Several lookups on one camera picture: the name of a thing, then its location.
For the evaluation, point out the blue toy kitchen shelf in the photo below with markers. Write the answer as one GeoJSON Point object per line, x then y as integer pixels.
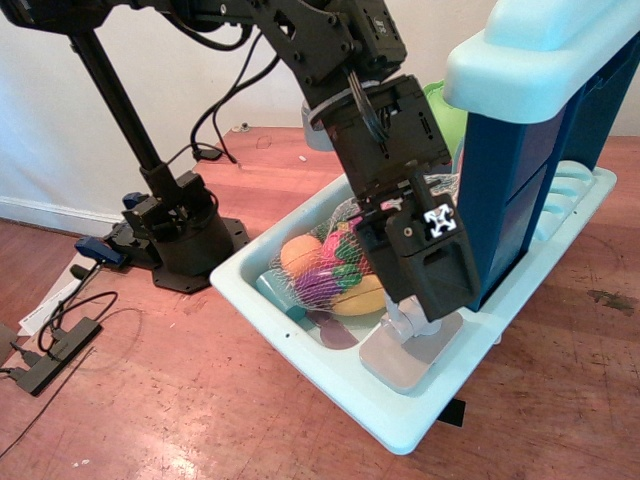
{"type": "Point", "coordinates": [543, 81]}

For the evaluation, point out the light blue toy sink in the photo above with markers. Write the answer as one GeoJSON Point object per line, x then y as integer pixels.
{"type": "Point", "coordinates": [399, 421]}

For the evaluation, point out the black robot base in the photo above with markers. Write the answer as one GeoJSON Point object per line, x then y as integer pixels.
{"type": "Point", "coordinates": [177, 231]}

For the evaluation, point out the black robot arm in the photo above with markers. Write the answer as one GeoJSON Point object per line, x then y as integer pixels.
{"type": "Point", "coordinates": [346, 57]}

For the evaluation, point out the white paper sheet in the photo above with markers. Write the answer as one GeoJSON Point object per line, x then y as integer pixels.
{"type": "Point", "coordinates": [33, 321]}

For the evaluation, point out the mesh bag of toy food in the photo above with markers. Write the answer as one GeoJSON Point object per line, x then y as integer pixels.
{"type": "Point", "coordinates": [325, 268]}

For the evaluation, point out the green toy cutting board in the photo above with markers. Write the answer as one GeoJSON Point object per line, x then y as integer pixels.
{"type": "Point", "coordinates": [451, 121]}

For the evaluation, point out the grey toy faucet with lever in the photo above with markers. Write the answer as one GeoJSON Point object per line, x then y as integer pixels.
{"type": "Point", "coordinates": [402, 349]}

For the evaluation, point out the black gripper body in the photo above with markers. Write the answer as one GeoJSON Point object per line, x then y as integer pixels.
{"type": "Point", "coordinates": [409, 140]}

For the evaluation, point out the teal toy block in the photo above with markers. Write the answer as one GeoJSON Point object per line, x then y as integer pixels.
{"type": "Point", "coordinates": [271, 286]}

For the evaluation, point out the black tape piece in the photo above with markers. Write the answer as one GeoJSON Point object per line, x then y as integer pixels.
{"type": "Point", "coordinates": [453, 413]}

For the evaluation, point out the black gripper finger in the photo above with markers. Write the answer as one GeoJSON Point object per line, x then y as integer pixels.
{"type": "Point", "coordinates": [374, 239]}

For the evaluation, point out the blue cable connector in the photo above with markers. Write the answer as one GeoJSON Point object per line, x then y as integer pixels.
{"type": "Point", "coordinates": [96, 249]}

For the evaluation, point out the purple toy spatula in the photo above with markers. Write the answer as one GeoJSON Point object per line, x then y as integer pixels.
{"type": "Point", "coordinates": [333, 334]}

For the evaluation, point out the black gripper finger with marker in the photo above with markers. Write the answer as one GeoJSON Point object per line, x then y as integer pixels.
{"type": "Point", "coordinates": [433, 257]}

